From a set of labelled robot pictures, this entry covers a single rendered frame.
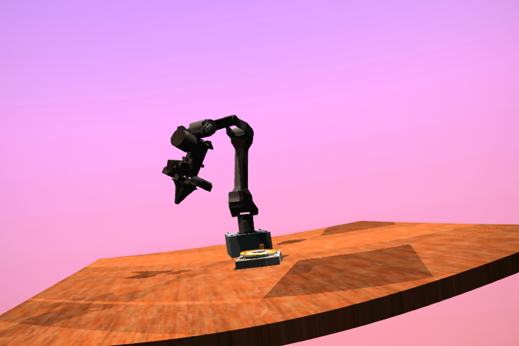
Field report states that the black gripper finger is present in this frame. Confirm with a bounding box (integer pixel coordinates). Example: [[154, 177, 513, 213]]
[[176, 181, 198, 205], [171, 178, 180, 203]]

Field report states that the orange and white round plate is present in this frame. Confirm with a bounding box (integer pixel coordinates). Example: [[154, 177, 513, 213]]
[[240, 244, 277, 257]]

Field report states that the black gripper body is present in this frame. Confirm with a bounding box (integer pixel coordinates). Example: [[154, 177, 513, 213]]
[[161, 154, 213, 192]]

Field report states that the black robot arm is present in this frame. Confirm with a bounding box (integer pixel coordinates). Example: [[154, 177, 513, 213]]
[[166, 114, 258, 234]]

